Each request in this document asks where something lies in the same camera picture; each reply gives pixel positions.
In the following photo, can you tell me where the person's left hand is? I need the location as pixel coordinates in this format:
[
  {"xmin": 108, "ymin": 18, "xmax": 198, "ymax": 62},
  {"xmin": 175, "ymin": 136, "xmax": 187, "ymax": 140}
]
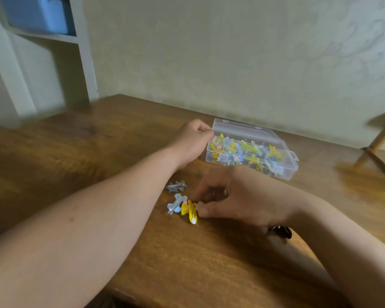
[{"xmin": 169, "ymin": 119, "xmax": 215, "ymax": 169}]

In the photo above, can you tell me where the pile of colourful binder clips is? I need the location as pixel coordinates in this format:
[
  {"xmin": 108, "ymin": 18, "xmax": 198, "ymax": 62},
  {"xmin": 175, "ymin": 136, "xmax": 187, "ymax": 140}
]
[{"xmin": 209, "ymin": 134, "xmax": 284, "ymax": 174}]

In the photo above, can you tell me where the yellow binder clip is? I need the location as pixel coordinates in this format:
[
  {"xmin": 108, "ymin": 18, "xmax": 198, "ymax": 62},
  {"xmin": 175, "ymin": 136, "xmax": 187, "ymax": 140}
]
[{"xmin": 181, "ymin": 200, "xmax": 198, "ymax": 225}]

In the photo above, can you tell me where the wooden stand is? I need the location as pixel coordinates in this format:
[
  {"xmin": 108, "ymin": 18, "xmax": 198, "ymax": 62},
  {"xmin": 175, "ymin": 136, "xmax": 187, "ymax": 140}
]
[{"xmin": 353, "ymin": 109, "xmax": 385, "ymax": 177}]

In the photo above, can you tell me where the blue storage bin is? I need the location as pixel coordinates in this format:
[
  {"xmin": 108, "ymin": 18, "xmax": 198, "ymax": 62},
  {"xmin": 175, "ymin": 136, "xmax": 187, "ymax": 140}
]
[{"xmin": 0, "ymin": 0, "xmax": 77, "ymax": 36}]

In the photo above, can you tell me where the white shelf unit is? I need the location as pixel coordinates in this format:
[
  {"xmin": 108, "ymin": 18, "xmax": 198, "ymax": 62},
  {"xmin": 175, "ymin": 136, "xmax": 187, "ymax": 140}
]
[{"xmin": 0, "ymin": 0, "xmax": 99, "ymax": 129}]

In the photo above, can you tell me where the clear plastic storage box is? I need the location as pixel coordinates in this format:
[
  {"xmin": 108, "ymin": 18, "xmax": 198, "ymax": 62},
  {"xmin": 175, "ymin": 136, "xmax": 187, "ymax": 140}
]
[{"xmin": 205, "ymin": 118, "xmax": 299, "ymax": 181}]

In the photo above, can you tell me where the person's right hand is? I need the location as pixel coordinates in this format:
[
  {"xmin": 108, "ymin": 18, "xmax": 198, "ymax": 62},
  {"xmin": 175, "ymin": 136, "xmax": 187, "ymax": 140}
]
[{"xmin": 192, "ymin": 166, "xmax": 306, "ymax": 227}]

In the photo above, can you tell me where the black binder clip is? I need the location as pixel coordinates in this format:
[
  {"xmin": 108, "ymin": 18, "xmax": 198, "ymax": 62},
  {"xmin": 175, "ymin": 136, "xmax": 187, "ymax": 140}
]
[{"xmin": 267, "ymin": 225, "xmax": 292, "ymax": 243}]

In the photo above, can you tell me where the person's left forearm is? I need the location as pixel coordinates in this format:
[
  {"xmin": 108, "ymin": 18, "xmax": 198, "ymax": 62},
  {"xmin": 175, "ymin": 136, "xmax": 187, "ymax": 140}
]
[{"xmin": 0, "ymin": 146, "xmax": 183, "ymax": 308}]

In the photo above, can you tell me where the person's right forearm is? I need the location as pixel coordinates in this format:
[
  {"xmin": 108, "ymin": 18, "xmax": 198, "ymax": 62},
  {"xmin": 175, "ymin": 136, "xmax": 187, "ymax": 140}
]
[{"xmin": 269, "ymin": 188, "xmax": 385, "ymax": 308}]

